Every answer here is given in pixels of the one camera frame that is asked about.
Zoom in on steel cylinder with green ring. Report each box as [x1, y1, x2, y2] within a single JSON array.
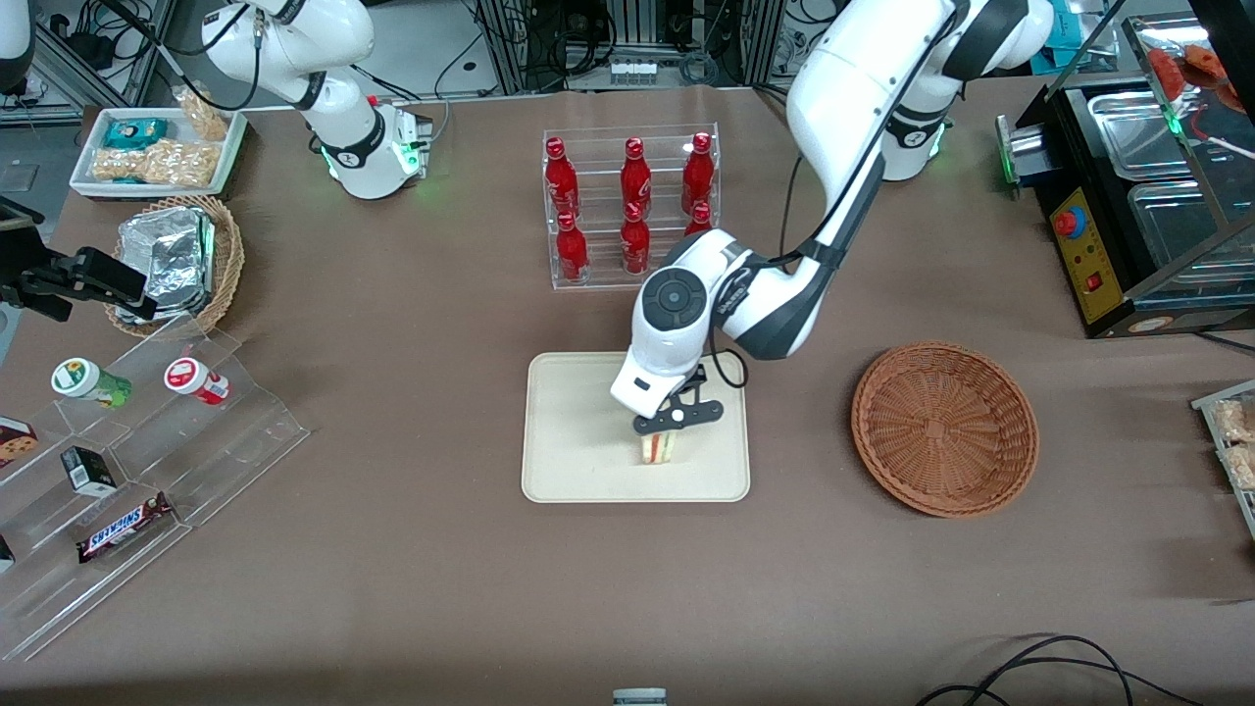
[[994, 113, 1056, 189]]

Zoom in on cyan box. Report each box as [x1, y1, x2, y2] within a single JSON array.
[[1045, 0, 1111, 72]]

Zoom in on cream rectangular plastic tray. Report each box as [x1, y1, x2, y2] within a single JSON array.
[[521, 350, 752, 504]]

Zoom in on black food warmer appliance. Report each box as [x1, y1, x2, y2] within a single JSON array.
[[995, 0, 1255, 340]]

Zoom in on black floor cable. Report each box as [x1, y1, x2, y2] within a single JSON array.
[[916, 634, 1209, 706]]

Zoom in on brown round wicker basket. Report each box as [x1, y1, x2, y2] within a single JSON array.
[[850, 339, 1040, 519]]

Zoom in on red food pieces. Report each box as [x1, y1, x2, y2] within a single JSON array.
[[1147, 43, 1244, 111]]

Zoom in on white rectangular snack tray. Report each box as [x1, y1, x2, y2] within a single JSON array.
[[69, 106, 249, 201]]

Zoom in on Snickers chocolate bar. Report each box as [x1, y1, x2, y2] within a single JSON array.
[[75, 491, 176, 566]]

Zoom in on small black carton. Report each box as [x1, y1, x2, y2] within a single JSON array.
[[60, 445, 120, 499]]

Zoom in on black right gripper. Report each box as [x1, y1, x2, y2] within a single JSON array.
[[0, 227, 159, 324]]

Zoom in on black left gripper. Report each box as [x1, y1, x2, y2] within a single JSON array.
[[631, 365, 726, 436]]

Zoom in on steel food pan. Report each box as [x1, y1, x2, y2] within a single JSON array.
[[1086, 90, 1199, 183], [1126, 180, 1255, 287]]

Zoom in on black appliance power cable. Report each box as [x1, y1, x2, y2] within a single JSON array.
[[1190, 330, 1255, 358]]

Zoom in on white tray with snack bags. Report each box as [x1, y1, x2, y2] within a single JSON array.
[[1190, 379, 1255, 541]]

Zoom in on triangular sandwich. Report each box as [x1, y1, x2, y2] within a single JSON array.
[[638, 429, 685, 469]]

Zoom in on clear acrylic stepped shelf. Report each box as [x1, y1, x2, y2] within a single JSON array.
[[0, 314, 313, 664]]

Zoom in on red lid cup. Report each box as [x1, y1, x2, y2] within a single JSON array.
[[163, 356, 232, 407]]

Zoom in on green lid cup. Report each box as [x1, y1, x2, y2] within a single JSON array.
[[51, 357, 134, 411]]

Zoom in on foil wrapped package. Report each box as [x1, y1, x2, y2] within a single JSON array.
[[114, 205, 218, 325]]

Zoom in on clear bag of crackers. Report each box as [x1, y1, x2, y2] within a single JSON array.
[[90, 145, 150, 184], [174, 85, 232, 142], [140, 138, 221, 190]]

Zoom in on brown cookie box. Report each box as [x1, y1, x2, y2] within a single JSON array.
[[0, 416, 40, 471]]

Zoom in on clear acrylic bottle rack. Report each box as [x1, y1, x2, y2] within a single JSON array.
[[542, 123, 722, 291]]

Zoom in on light wicker basket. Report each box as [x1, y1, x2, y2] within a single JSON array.
[[103, 194, 246, 340]]

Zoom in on teal snack packet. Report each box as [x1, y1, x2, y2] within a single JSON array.
[[102, 117, 171, 151]]

